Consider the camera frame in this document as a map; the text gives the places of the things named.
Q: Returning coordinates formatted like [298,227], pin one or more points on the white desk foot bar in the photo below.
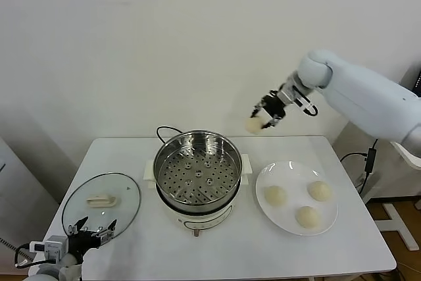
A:
[401,225]

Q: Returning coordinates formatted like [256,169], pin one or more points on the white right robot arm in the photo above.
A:
[361,96]

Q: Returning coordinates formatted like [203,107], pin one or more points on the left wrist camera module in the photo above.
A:
[54,246]

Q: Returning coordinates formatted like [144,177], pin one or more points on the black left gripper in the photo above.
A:
[82,241]

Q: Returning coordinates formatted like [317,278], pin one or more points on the cream electric cooker base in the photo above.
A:
[197,220]

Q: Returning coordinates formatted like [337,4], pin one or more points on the white steamed baozi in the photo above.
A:
[254,126]
[275,195]
[307,216]
[319,190]

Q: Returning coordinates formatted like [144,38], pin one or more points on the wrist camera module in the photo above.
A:
[54,246]
[304,105]

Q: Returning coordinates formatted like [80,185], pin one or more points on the black laptop screen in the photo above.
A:
[417,80]

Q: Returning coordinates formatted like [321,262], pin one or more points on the white cabinet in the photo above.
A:
[19,195]

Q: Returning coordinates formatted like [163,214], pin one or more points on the stainless steel steamer basket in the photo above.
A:
[197,149]

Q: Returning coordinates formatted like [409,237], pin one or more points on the white side desk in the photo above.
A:
[408,157]

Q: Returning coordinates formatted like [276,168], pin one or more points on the white round plate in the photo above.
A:
[289,175]

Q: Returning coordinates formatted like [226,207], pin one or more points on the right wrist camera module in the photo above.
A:
[304,105]

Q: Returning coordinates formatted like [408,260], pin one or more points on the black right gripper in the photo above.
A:
[274,105]

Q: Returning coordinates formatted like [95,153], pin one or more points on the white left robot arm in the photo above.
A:
[56,271]

